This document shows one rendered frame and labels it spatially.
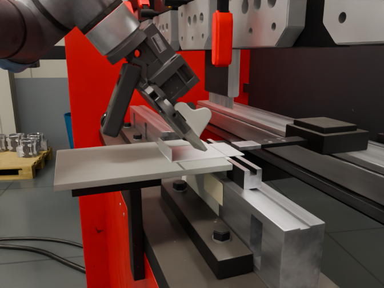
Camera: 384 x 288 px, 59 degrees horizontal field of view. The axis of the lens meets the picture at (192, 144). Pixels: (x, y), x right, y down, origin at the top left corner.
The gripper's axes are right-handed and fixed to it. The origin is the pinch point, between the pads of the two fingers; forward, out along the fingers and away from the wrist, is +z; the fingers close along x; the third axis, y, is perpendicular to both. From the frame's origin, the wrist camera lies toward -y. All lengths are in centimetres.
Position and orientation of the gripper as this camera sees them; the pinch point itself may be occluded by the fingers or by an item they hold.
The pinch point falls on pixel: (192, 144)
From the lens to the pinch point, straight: 59.5
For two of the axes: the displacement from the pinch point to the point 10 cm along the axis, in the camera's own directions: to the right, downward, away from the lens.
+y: 7.3, -6.8, 1.0
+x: -3.4, -2.4, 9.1
